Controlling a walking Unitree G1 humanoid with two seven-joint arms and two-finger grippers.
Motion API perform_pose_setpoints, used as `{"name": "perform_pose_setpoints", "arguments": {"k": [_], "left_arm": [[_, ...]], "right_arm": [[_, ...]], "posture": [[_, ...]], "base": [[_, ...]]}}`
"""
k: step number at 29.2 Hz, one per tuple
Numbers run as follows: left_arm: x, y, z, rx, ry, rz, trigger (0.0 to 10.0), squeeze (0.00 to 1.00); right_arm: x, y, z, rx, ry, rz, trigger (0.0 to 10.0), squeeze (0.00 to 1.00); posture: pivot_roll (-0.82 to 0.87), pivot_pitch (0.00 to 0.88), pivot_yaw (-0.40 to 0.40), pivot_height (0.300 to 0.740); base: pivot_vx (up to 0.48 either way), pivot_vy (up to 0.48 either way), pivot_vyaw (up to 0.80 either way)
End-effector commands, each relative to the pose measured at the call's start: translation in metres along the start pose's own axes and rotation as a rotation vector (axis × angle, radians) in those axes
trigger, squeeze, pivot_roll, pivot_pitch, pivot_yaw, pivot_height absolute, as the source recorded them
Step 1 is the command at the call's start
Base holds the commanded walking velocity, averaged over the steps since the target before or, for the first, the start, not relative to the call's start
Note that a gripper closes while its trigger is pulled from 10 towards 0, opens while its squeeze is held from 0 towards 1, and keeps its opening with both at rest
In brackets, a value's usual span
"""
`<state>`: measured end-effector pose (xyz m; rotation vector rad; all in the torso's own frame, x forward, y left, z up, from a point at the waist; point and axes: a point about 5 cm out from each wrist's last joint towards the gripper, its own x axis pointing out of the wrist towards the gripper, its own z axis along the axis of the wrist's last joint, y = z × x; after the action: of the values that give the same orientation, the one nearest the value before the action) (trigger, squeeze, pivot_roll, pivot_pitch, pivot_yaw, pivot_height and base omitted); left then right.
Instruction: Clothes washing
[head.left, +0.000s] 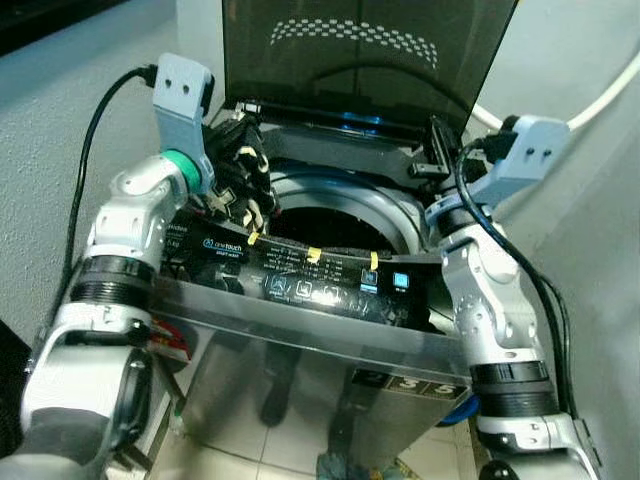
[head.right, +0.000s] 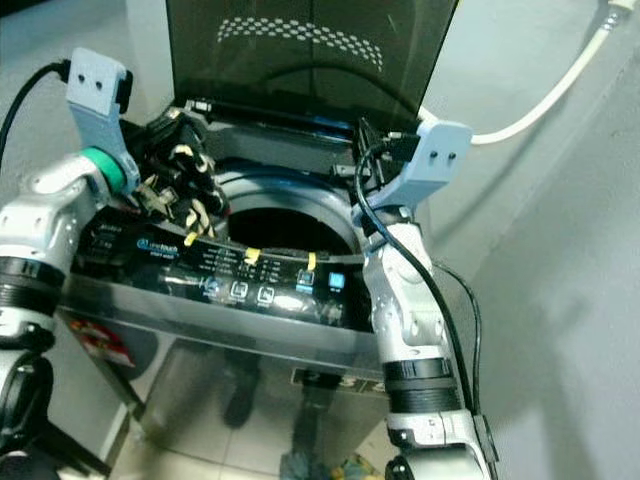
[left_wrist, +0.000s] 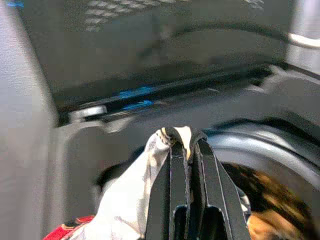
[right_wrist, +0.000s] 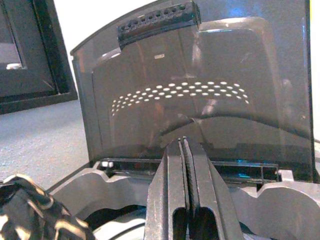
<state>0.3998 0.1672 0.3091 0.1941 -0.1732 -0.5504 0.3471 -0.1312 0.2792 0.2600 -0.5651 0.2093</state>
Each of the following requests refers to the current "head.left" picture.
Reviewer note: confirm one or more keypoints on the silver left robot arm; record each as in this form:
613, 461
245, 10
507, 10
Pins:
90, 360

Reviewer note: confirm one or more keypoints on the grey top-load washing machine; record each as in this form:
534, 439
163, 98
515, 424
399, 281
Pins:
300, 400

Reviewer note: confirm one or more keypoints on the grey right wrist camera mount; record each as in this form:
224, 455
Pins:
525, 155

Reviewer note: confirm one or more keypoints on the red warning sticker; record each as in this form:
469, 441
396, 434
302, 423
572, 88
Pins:
170, 342

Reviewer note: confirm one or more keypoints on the dark tinted washer lid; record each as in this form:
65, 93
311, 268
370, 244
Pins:
370, 70

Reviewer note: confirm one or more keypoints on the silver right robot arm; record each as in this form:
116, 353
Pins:
495, 310

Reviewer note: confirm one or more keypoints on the yellow tape strip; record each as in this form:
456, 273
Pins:
373, 261
252, 237
314, 254

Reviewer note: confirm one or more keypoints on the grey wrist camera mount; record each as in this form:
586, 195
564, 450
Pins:
183, 100
525, 155

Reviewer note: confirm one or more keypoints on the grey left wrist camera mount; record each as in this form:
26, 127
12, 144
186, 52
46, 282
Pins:
183, 100

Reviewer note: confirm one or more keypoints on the black gold patterned garment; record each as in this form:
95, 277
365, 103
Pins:
252, 195

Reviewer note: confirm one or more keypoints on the teal patterned cloth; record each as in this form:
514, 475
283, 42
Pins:
355, 468

